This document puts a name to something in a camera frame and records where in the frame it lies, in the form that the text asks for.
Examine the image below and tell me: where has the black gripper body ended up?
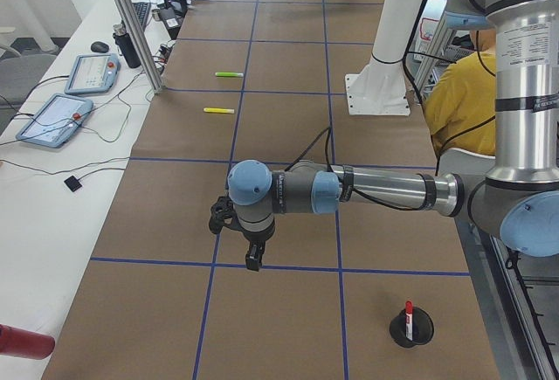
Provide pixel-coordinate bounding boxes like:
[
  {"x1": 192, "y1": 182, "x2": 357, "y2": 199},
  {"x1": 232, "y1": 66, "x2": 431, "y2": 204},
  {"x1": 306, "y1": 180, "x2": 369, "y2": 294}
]
[{"x1": 209, "y1": 196, "x2": 275, "y2": 244}]

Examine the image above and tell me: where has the red marker pen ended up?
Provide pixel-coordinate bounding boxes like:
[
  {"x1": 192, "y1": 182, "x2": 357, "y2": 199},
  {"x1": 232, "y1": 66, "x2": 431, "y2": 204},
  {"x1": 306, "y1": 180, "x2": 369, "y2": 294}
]
[{"x1": 405, "y1": 301, "x2": 413, "y2": 342}]

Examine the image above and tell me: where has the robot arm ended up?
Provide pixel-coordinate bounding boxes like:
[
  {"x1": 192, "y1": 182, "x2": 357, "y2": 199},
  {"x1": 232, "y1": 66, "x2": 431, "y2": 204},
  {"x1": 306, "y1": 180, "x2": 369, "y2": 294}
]
[{"x1": 209, "y1": 0, "x2": 558, "y2": 271}]

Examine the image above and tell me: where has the yellow marker pen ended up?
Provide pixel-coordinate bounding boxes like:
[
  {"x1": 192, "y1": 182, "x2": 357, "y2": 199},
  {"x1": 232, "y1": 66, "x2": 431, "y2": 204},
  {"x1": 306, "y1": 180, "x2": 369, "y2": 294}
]
[{"x1": 203, "y1": 107, "x2": 235, "y2": 114}]

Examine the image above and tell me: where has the green marker pen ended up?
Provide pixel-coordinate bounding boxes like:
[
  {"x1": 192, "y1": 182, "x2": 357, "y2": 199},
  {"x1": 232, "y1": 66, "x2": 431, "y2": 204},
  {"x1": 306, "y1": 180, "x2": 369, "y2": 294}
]
[{"x1": 215, "y1": 72, "x2": 244, "y2": 79}]

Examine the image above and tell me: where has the black mesh cup left side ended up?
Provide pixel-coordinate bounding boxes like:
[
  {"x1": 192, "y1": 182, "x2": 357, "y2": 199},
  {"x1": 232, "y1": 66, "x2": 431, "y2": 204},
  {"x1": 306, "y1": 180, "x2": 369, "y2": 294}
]
[{"x1": 389, "y1": 307, "x2": 435, "y2": 349}]

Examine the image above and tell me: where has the blue teach pendant near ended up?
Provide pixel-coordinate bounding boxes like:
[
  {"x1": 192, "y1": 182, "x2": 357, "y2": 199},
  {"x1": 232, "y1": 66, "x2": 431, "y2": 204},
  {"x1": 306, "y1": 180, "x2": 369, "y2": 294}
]
[{"x1": 16, "y1": 93, "x2": 93, "y2": 149}]

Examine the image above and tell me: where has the blue teach pendant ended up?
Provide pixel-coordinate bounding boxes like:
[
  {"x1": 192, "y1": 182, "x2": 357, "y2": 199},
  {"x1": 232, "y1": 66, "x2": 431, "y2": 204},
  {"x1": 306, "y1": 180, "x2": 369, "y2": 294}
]
[
  {"x1": 64, "y1": 53, "x2": 120, "y2": 95},
  {"x1": 16, "y1": 93, "x2": 93, "y2": 149}
]

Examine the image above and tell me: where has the blue teach pendant far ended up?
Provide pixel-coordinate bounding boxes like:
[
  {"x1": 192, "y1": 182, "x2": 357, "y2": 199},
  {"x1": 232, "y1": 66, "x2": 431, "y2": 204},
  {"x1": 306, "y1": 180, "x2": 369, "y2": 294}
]
[{"x1": 64, "y1": 53, "x2": 120, "y2": 95}]

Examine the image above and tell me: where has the dark water bottle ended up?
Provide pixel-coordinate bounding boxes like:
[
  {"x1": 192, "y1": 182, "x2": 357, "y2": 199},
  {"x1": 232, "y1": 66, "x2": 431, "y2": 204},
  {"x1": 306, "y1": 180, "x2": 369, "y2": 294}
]
[{"x1": 113, "y1": 23, "x2": 141, "y2": 69}]

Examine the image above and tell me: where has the black computer mouse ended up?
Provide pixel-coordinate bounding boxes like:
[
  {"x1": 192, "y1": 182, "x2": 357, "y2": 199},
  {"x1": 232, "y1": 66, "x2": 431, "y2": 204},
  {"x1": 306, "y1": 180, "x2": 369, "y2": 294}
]
[{"x1": 90, "y1": 41, "x2": 110, "y2": 53}]

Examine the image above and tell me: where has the black keyboard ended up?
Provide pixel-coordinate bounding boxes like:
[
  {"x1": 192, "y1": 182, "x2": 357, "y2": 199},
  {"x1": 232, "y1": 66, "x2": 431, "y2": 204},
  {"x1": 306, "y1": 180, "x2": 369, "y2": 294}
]
[{"x1": 132, "y1": 2, "x2": 151, "y2": 30}]

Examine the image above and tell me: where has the red bottle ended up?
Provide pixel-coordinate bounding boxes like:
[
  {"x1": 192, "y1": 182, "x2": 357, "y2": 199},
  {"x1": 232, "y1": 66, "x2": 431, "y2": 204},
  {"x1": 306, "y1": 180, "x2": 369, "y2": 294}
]
[{"x1": 1, "y1": 325, "x2": 55, "y2": 360}]

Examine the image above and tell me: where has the blue tape line lengthwise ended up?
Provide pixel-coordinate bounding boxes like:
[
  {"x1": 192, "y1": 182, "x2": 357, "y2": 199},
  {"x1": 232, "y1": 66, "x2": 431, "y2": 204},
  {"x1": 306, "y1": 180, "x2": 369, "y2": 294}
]
[{"x1": 191, "y1": 0, "x2": 259, "y2": 380}]

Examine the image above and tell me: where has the person in yellow shirt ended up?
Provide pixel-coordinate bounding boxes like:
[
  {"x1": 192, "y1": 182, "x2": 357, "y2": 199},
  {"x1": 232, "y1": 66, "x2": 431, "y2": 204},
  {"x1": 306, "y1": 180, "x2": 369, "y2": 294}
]
[{"x1": 423, "y1": 29, "x2": 496, "y2": 155}]

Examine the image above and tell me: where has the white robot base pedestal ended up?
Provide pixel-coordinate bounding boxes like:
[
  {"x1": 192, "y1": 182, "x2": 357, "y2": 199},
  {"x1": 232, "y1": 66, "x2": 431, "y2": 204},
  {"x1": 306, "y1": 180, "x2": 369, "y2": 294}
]
[{"x1": 345, "y1": 0, "x2": 424, "y2": 116}]

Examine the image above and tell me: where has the aluminium frame post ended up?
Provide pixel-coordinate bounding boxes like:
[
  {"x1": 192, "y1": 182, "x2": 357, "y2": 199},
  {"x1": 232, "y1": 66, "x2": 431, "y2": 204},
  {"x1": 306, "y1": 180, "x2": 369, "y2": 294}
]
[{"x1": 114, "y1": 0, "x2": 162, "y2": 94}]

